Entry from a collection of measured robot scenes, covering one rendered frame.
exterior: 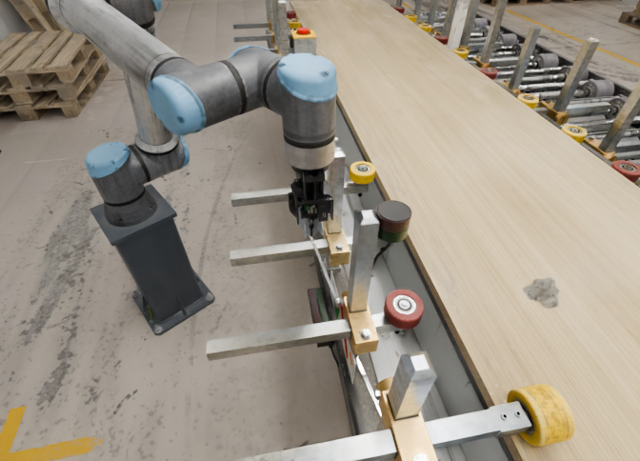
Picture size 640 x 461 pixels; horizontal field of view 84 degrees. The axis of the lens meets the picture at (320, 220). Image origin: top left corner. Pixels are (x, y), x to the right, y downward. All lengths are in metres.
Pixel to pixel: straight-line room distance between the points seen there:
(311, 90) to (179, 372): 1.47
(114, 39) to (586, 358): 1.04
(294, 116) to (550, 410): 0.58
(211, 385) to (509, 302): 1.26
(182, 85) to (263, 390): 1.34
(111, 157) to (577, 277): 1.41
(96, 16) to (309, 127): 0.48
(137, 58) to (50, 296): 1.80
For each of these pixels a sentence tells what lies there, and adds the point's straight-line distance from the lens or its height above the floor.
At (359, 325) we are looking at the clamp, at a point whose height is 0.87.
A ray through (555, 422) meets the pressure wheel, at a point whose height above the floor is 0.97.
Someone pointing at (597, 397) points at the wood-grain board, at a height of 0.90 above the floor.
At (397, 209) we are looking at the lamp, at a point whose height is 1.14.
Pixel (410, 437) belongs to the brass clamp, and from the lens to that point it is 0.61.
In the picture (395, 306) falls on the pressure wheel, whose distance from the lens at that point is 0.78.
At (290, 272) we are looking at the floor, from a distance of 1.99.
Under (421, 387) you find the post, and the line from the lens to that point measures 0.52.
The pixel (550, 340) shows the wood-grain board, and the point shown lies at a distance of 0.85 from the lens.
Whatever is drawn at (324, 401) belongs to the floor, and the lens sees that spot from 1.64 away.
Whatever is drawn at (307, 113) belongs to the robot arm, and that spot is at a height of 1.29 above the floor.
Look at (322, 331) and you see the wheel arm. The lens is 0.78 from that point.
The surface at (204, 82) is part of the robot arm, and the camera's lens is 0.60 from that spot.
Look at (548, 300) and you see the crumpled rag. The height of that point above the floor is 0.91.
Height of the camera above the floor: 1.54
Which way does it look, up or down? 43 degrees down
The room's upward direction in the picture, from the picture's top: straight up
